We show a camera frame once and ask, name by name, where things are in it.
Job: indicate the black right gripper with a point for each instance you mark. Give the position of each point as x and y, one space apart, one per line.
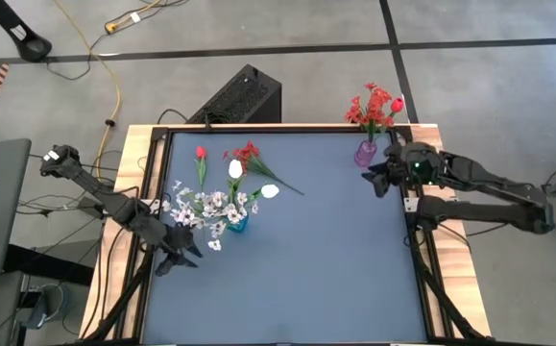
397 168

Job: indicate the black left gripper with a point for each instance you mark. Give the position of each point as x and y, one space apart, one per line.
176 238

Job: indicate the white veined flower bunch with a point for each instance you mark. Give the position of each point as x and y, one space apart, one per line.
184 216
233 214
214 245

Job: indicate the red flower bunch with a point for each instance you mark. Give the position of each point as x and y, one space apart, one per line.
248 153
373 103

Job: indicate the red tulip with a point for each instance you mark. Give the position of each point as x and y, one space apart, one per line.
201 152
397 105

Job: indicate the white tulip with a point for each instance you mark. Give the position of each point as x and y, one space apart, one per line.
235 169
270 191

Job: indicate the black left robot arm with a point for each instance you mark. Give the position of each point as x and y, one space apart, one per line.
114 206

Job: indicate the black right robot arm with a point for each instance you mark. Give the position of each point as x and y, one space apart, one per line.
489 180

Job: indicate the purple glass vase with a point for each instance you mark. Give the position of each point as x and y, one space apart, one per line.
365 155

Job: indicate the blue glass vase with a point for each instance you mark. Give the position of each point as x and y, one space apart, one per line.
239 226

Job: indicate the black computer tower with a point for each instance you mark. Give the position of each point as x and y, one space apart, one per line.
239 96

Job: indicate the black floor stand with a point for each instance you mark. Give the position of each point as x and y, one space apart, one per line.
35 48

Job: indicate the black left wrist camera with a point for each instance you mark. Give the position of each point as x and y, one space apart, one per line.
176 233

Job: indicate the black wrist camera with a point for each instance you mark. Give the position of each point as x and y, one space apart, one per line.
176 233
417 168

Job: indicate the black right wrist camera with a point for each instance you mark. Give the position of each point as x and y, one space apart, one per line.
417 168

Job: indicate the black diagonal frame strut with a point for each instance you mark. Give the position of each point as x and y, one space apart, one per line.
124 298
443 298

